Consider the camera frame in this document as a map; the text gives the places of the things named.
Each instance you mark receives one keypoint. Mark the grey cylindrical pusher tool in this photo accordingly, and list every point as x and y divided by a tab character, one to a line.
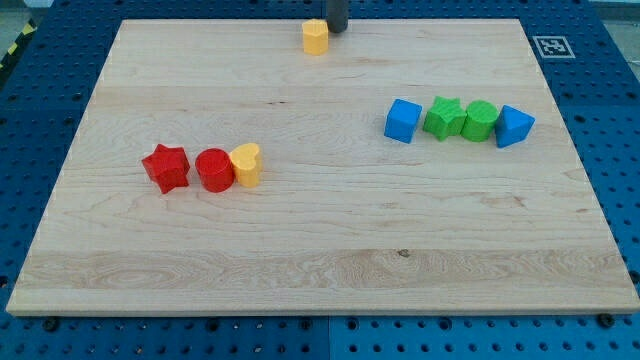
337	15

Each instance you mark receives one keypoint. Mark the white fiducial marker tag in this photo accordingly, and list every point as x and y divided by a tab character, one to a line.
553	47

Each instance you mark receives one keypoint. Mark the yellow hexagon block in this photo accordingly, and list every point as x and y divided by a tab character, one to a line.
315	37

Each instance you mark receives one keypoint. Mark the yellow heart block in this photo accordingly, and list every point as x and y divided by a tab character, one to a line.
246	160

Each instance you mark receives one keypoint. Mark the wooden board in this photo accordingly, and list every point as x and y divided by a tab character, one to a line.
345	221

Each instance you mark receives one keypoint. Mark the green star block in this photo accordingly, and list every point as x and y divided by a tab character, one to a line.
445	118

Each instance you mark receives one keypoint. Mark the red star block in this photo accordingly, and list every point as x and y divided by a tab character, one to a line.
168	167

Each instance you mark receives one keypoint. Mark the blue triangle block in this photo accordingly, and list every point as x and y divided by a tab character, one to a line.
512	126

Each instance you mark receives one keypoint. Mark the blue cube block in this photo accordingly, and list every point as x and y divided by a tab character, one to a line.
402	120

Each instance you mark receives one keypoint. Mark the green cylinder block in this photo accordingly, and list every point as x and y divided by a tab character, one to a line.
480	121

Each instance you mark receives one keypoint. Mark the red cylinder block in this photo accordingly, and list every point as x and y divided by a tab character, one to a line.
215	170

